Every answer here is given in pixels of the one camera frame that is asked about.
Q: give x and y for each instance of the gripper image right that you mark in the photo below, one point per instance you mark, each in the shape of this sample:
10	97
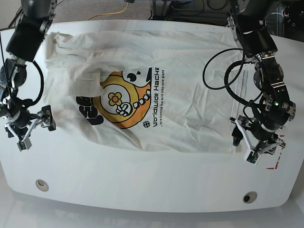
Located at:
272	109

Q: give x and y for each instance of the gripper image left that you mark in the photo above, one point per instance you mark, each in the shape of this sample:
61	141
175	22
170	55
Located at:
20	122

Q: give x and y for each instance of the white t-shirt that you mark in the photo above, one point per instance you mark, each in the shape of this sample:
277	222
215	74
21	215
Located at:
148	91

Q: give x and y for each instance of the red tape rectangle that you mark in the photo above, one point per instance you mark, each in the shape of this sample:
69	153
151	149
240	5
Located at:
278	154

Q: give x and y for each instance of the left table grommet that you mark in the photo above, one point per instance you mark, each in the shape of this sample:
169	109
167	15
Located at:
42	185

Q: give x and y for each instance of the table grommet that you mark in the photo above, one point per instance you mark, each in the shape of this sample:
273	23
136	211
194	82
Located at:
250	197
42	185

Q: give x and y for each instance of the right table grommet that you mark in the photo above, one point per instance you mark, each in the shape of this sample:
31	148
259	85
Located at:
250	197

